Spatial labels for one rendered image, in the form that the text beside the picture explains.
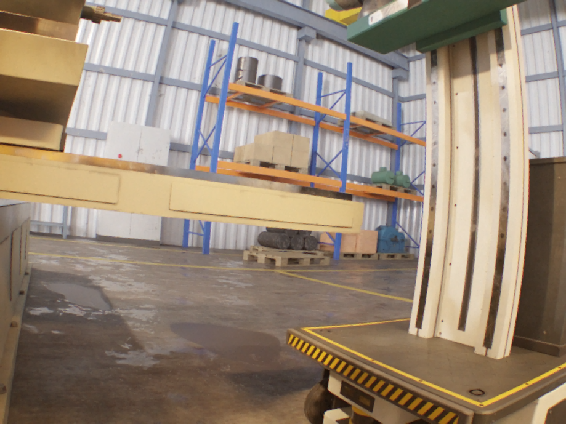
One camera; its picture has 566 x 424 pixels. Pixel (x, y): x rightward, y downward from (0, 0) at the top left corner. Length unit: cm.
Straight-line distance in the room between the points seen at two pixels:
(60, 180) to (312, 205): 76
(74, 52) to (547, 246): 122
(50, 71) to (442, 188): 102
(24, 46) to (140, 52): 770
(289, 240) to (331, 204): 671
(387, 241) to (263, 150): 392
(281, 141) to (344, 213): 658
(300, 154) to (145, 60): 369
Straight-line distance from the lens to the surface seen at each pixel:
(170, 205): 109
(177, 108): 849
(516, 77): 109
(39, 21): 97
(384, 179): 993
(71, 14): 102
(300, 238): 817
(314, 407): 119
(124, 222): 740
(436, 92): 125
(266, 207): 121
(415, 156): 1176
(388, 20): 120
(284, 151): 793
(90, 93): 812
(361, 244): 922
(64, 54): 92
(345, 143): 867
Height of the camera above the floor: 61
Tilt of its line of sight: 3 degrees up
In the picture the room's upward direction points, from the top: 5 degrees clockwise
